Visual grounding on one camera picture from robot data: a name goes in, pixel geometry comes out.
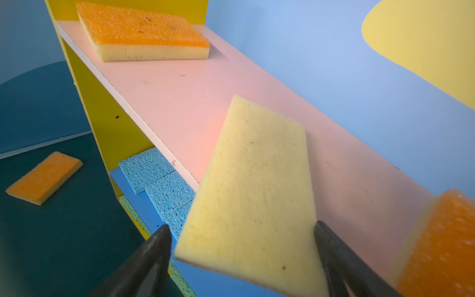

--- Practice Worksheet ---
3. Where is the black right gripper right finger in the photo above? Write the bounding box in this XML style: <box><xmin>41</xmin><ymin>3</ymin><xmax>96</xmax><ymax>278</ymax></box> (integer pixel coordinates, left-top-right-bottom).
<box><xmin>314</xmin><ymin>220</ymin><xmax>401</xmax><ymax>297</ymax></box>

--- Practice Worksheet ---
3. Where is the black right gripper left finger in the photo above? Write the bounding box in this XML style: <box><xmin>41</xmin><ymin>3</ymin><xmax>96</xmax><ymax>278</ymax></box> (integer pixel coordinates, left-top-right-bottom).
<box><xmin>90</xmin><ymin>224</ymin><xmax>172</xmax><ymax>297</ymax></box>

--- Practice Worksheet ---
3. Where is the orange sponge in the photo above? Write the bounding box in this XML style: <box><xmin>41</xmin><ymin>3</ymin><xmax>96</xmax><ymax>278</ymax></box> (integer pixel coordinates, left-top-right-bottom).
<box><xmin>174</xmin><ymin>96</ymin><xmax>329</xmax><ymax>297</ymax></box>
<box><xmin>75</xmin><ymin>2</ymin><xmax>210</xmax><ymax>62</ymax></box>
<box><xmin>387</xmin><ymin>189</ymin><xmax>475</xmax><ymax>297</ymax></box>
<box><xmin>6</xmin><ymin>152</ymin><xmax>83</xmax><ymax>205</ymax></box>

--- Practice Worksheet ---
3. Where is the blue sponge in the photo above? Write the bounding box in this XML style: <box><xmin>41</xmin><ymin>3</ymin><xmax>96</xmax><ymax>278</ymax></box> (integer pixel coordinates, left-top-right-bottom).
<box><xmin>164</xmin><ymin>201</ymin><xmax>192</xmax><ymax>240</ymax></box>
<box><xmin>119</xmin><ymin>147</ymin><xmax>174</xmax><ymax>194</ymax></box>
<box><xmin>145</xmin><ymin>172</ymin><xmax>195</xmax><ymax>221</ymax></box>

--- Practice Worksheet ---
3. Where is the green sponge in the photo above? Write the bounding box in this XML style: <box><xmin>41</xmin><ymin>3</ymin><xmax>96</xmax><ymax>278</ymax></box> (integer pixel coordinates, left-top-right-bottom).
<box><xmin>118</xmin><ymin>195</ymin><xmax>140</xmax><ymax>221</ymax></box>
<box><xmin>136</xmin><ymin>216</ymin><xmax>152</xmax><ymax>237</ymax></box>
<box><xmin>168</xmin><ymin>260</ymin><xmax>197</xmax><ymax>297</ymax></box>

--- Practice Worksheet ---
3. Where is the yellow wooden shelf unit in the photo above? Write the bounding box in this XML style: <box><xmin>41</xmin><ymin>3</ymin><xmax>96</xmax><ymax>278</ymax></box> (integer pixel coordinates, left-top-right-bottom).
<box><xmin>46</xmin><ymin>1</ymin><xmax>431</xmax><ymax>274</ymax></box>

